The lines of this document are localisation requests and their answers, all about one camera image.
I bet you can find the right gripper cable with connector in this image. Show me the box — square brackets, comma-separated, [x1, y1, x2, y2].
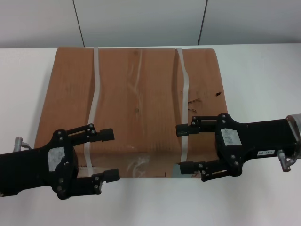
[277, 149, 297, 173]

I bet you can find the left gripper cable with connector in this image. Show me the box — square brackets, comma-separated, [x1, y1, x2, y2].
[14, 137, 32, 152]

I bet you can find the gray tape patch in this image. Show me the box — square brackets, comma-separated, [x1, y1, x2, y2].
[172, 163, 182, 178]

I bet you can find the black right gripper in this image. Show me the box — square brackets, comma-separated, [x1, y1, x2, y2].
[175, 113, 296, 182]

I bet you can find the brown cardboard box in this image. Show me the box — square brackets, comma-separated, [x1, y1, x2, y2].
[34, 47, 229, 178]

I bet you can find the gripper cable with connector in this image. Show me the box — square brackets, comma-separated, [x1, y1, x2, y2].
[14, 137, 32, 152]
[277, 149, 297, 173]

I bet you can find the white plastic packing strap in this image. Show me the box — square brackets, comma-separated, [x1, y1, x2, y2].
[175, 47, 190, 163]
[83, 47, 103, 178]

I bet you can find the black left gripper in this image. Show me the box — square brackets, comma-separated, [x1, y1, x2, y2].
[0, 123, 121, 201]

